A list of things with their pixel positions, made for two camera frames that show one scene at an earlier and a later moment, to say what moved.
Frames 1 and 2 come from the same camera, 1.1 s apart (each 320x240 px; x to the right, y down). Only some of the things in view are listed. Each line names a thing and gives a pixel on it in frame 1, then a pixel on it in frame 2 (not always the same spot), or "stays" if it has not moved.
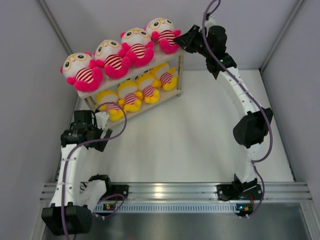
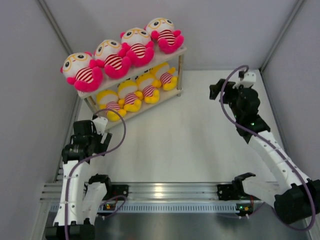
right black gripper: x=186 y=40 to x=229 y=89
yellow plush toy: x=147 y=85 stays
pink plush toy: x=136 y=42 stays
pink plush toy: x=162 y=30 stays
